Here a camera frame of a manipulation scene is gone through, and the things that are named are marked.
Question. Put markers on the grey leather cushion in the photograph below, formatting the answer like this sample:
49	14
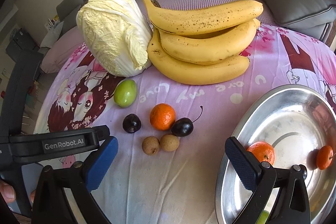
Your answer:
296	3

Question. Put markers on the orange tangerine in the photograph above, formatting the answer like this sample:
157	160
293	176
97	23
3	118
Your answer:
324	157
162	117
261	153

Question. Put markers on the yellow banana bunch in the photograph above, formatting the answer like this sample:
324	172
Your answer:
204	50

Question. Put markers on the stainless steel basin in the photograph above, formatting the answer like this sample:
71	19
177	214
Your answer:
294	121

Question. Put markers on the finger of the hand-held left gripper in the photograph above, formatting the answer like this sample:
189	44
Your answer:
101	134

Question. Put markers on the dark cherry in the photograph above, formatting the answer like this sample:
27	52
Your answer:
182	127
131	123

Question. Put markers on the napa cabbage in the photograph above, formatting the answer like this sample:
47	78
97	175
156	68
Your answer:
113	29

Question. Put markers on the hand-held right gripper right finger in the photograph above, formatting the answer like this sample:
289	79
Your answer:
240	163

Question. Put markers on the person's left hand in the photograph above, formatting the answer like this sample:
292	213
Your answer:
7	191

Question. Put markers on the green jujube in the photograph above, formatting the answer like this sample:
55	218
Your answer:
125	93
263	217

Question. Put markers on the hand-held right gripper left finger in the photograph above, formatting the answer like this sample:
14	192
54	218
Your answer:
101	165

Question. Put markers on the brown longan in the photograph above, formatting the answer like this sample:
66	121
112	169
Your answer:
169	142
151	145

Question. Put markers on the printed cartoon blanket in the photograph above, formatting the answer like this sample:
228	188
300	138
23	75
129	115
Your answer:
157	182

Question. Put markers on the dark grey furniture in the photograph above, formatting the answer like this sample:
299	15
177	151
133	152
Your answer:
21	69

